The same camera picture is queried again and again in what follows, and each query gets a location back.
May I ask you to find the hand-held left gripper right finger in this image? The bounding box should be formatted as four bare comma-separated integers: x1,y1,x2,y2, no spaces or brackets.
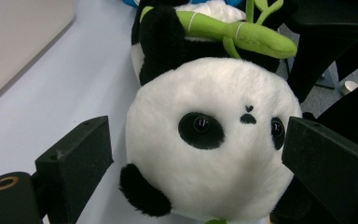
281,116,358,224

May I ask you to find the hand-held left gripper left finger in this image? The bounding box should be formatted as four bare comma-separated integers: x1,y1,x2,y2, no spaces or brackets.
34,115,115,224

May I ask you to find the panda plush toy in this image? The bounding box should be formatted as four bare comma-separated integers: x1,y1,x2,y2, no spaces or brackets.
119,0,303,224

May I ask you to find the white round floor object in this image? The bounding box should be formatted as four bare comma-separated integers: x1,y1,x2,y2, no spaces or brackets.
341,80,358,96

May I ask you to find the pale table mat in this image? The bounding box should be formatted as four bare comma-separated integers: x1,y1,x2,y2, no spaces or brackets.
0,0,271,224

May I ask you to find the black furniture frame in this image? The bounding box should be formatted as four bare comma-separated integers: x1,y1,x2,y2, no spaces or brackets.
283,0,358,104

